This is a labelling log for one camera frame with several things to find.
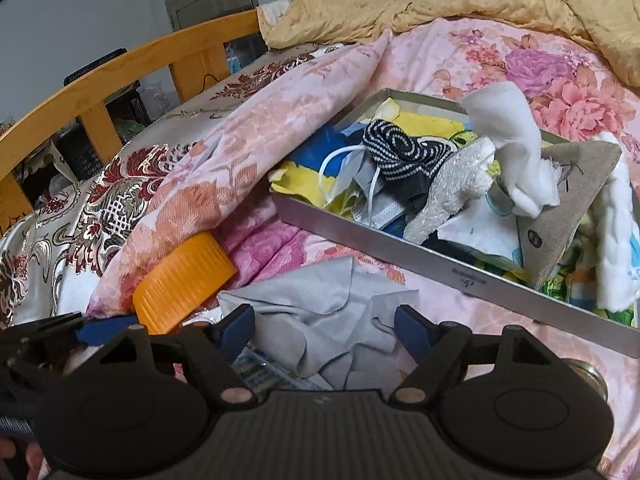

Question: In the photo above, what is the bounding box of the grey metal tray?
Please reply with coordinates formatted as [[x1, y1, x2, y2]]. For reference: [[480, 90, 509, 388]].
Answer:
[[270, 87, 640, 358]]

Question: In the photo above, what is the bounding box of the cartoon printed towel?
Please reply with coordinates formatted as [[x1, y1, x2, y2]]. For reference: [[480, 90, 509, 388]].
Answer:
[[270, 97, 640, 321]]

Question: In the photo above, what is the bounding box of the pink floral quilt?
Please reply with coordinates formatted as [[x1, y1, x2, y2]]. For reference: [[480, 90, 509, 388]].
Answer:
[[90, 17, 640, 480]]

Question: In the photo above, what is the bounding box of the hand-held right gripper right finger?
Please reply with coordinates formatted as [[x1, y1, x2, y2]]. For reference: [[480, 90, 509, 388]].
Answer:
[[390, 305, 548, 406]]

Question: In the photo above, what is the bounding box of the brocade satin bedsheet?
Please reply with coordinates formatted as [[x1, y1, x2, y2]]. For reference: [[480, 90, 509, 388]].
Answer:
[[0, 45, 346, 331]]

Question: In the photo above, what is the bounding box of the small cardboard box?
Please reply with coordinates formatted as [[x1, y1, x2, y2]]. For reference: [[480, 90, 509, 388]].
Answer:
[[232, 342, 326, 392]]

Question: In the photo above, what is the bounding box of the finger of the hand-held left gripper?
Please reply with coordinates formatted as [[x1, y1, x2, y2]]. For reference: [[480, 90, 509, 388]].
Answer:
[[10, 312, 137, 347]]

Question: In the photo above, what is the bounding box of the black plastic crate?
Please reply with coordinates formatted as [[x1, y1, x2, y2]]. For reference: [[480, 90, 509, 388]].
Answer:
[[64, 49, 128, 86], [55, 92, 151, 181]]

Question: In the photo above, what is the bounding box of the black white striped sock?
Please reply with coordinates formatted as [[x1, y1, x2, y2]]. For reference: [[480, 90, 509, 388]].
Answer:
[[362, 119, 451, 211]]

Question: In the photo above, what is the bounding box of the grey felt pouch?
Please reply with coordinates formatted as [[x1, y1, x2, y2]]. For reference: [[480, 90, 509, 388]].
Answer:
[[515, 140, 623, 291]]

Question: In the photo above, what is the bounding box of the white lace sock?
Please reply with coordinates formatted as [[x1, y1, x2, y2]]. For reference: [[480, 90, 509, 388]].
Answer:
[[402, 140, 496, 243]]

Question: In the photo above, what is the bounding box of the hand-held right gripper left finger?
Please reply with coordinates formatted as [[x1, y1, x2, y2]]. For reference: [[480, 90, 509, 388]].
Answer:
[[95, 305, 256, 406]]

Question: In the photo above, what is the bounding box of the grey face mask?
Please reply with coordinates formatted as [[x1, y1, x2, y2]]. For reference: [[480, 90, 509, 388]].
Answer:
[[320, 146, 408, 233]]

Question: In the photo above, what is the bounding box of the white quilted cloth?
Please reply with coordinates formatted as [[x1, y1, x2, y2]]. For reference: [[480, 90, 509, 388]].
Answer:
[[595, 132, 640, 311]]

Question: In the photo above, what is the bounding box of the light grey cloth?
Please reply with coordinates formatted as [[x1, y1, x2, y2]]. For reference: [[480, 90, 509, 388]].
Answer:
[[218, 256, 418, 392]]

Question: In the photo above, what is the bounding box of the white printed cloth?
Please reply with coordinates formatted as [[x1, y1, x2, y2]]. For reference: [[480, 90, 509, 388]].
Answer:
[[257, 0, 291, 26]]

